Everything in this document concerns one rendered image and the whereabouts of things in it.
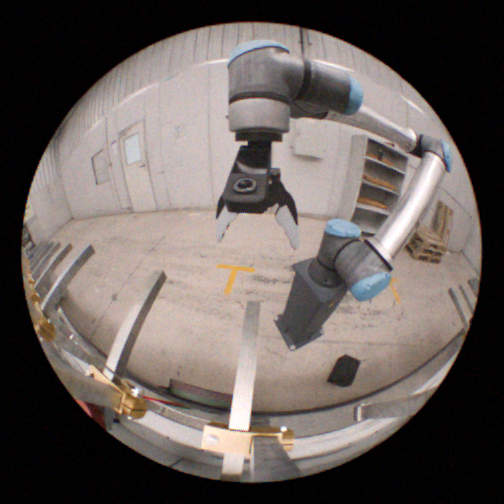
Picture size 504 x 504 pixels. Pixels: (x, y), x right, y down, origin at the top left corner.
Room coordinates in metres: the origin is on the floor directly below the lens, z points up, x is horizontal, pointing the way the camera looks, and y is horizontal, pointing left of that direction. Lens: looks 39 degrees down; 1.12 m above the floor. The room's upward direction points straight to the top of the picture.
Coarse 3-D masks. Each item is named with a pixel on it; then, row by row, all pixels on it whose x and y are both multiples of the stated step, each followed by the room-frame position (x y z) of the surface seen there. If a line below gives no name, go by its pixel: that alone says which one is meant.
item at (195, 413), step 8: (136, 384) -0.05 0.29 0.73; (144, 392) -0.06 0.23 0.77; (152, 392) -0.05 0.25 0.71; (152, 400) -0.06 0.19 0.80; (168, 400) -0.06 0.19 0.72; (176, 408) -0.06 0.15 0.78; (192, 408) -0.06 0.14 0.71; (192, 416) -0.07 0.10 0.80; (200, 416) -0.07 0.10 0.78; (208, 416) -0.07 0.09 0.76; (216, 416) -0.07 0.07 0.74
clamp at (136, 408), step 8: (96, 368) -0.05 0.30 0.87; (96, 376) -0.06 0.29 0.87; (104, 376) -0.05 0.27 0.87; (112, 384) -0.06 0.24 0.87; (120, 384) -0.05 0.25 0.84; (120, 392) -0.06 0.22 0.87; (128, 392) -0.06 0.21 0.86; (120, 400) -0.08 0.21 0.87; (128, 400) -0.07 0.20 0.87; (136, 400) -0.06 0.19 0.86; (144, 400) -0.06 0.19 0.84; (120, 408) -0.10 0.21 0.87; (128, 408) -0.09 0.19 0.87; (136, 408) -0.08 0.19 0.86; (144, 408) -0.08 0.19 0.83; (128, 416) -0.11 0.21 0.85; (136, 416) -0.10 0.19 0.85
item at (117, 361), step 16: (160, 272) 0.24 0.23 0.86; (144, 288) 0.18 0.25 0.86; (160, 288) 0.21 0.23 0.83; (144, 304) 0.14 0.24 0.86; (128, 320) 0.09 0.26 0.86; (144, 320) 0.11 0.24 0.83; (128, 336) 0.06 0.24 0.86; (112, 352) 0.01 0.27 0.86; (128, 352) 0.02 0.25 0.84; (112, 368) -0.03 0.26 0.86; (112, 416) -0.14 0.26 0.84
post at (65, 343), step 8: (32, 304) -0.04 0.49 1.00; (32, 312) -0.05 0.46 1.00; (32, 320) -0.07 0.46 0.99; (56, 328) -0.04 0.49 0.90; (56, 336) -0.05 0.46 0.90; (64, 336) -0.04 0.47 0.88; (64, 344) -0.06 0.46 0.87; (72, 344) -0.04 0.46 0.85; (72, 352) -0.07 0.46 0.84; (80, 352) -0.05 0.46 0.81; (88, 352) -0.04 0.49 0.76; (88, 360) -0.06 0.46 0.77; (96, 360) -0.05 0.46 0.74
